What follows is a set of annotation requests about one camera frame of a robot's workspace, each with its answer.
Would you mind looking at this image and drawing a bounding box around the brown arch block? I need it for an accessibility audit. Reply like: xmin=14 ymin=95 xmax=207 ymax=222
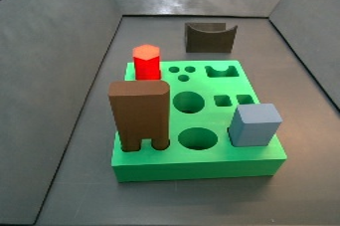
xmin=110 ymin=80 xmax=171 ymax=152

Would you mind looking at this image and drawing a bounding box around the black curved cradle stand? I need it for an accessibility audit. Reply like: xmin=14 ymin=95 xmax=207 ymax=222
xmin=185 ymin=23 xmax=238 ymax=53

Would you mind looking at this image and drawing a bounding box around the green foam shape board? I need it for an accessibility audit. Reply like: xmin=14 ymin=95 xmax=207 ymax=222
xmin=113 ymin=61 xmax=287 ymax=182

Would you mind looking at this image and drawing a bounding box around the blue cube block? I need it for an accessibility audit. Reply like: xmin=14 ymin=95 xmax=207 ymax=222
xmin=229 ymin=104 xmax=283 ymax=147

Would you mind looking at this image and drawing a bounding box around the red hexagonal prism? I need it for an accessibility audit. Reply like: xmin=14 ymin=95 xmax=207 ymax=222
xmin=134 ymin=44 xmax=162 ymax=80

